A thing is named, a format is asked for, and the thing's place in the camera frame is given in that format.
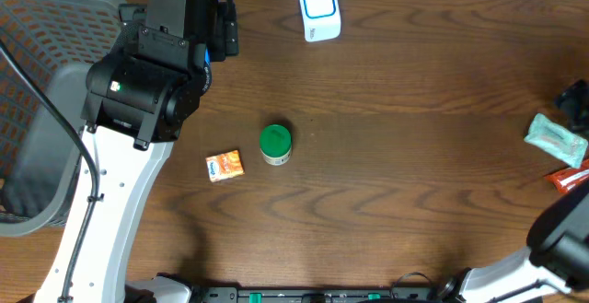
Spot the white wet wipes pack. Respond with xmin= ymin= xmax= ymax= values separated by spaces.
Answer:
xmin=524 ymin=113 xmax=588 ymax=169

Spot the red orange snack bag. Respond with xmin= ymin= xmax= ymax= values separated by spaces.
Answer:
xmin=545 ymin=159 xmax=588 ymax=194

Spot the green lid jar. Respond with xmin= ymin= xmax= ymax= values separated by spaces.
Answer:
xmin=260 ymin=124 xmax=292 ymax=166

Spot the small orange box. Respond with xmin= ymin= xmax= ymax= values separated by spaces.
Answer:
xmin=206 ymin=150 xmax=245 ymax=182

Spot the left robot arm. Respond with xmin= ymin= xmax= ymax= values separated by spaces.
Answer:
xmin=31 ymin=0 xmax=239 ymax=302

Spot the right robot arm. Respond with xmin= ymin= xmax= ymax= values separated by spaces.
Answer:
xmin=432 ymin=80 xmax=588 ymax=302

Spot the grey plastic mesh basket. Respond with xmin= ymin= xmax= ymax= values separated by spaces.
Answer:
xmin=1 ymin=0 xmax=124 ymax=237

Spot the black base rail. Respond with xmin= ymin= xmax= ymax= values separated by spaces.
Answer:
xmin=194 ymin=286 xmax=436 ymax=303

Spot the left black cable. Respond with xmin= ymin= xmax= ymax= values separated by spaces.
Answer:
xmin=0 ymin=40 xmax=105 ymax=303

